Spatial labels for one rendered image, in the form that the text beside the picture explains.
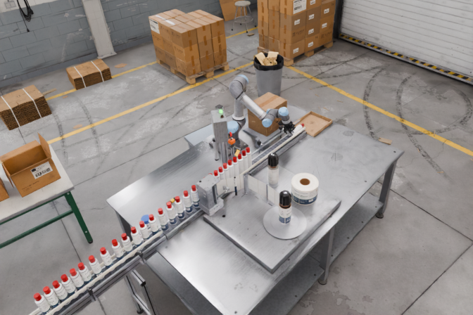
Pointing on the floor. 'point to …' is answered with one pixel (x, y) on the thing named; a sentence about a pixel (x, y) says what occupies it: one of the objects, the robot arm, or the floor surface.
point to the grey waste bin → (269, 81)
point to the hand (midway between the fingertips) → (288, 133)
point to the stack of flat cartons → (23, 107)
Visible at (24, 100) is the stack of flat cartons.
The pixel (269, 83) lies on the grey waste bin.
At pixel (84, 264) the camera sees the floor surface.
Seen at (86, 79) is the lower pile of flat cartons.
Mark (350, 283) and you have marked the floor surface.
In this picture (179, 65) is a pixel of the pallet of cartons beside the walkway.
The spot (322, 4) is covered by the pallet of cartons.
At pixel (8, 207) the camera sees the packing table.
